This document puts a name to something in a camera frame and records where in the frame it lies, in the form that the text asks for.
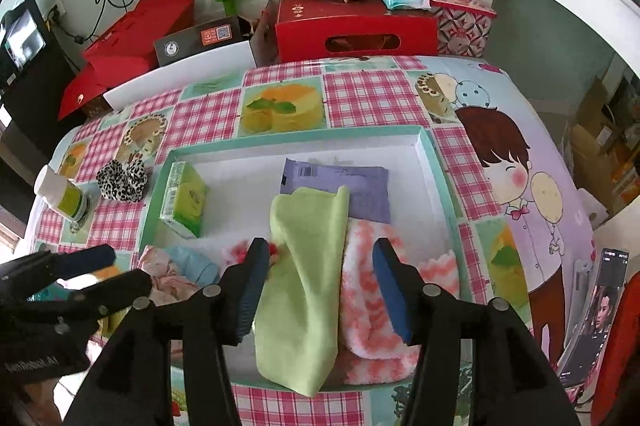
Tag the pink floral cloth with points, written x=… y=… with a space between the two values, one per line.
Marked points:
x=160 y=263

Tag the white bottle green label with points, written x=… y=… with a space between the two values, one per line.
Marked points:
x=62 y=196

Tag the wall power socket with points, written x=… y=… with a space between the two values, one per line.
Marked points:
x=56 y=11

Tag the light green cloth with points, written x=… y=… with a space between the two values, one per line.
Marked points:
x=300 y=266

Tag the black cabinet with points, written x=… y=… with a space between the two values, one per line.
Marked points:
x=35 y=106

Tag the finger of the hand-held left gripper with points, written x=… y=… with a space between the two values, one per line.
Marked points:
x=120 y=288
x=80 y=261

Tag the white board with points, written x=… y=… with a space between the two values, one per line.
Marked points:
x=180 y=73

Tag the smartphone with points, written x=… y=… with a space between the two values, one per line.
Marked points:
x=600 y=306

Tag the teal-rimmed white box tray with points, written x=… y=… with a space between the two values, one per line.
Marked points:
x=240 y=186

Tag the green tissue pack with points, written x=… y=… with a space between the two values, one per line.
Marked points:
x=185 y=201
x=114 y=321

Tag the printed checkered tablecloth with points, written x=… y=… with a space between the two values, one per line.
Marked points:
x=540 y=226

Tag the leopard print scrunchie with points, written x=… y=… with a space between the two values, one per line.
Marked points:
x=122 y=181

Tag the pile of cardboard boxes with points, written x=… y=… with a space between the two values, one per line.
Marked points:
x=600 y=141

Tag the black box with label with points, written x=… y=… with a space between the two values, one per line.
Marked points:
x=190 y=43

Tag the small monitor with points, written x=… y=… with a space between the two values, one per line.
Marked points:
x=22 y=38

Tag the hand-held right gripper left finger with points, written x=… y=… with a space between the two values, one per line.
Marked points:
x=252 y=291

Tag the red patterned gift box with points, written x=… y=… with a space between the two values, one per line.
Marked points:
x=465 y=26

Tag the red paper bag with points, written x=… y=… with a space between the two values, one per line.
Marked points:
x=82 y=93

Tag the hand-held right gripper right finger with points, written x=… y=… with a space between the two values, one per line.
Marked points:
x=390 y=296

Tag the purple packet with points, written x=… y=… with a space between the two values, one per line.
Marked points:
x=350 y=186

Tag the flat red box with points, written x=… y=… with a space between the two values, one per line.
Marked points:
x=140 y=28

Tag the blue face mask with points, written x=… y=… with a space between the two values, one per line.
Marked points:
x=197 y=266

